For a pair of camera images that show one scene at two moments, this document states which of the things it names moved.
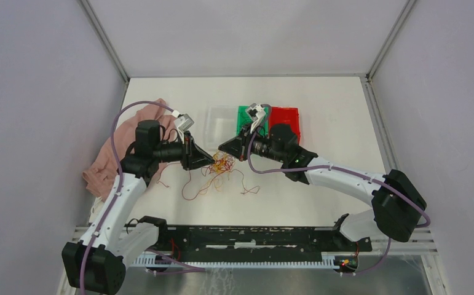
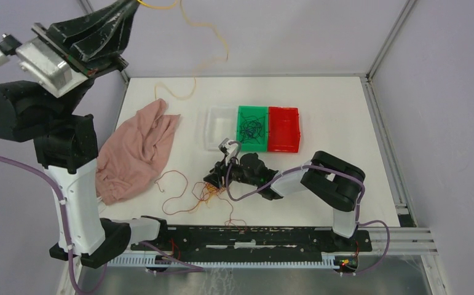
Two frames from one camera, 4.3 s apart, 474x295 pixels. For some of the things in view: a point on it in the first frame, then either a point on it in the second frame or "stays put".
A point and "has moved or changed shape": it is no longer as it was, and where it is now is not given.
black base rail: (257, 241) stays put
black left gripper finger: (201, 162) to (77, 32)
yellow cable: (220, 160) has moved or changed shape
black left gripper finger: (197, 152) to (110, 43)
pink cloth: (99, 176) stays put
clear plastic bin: (220, 125) stays put
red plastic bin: (288, 115) stays put
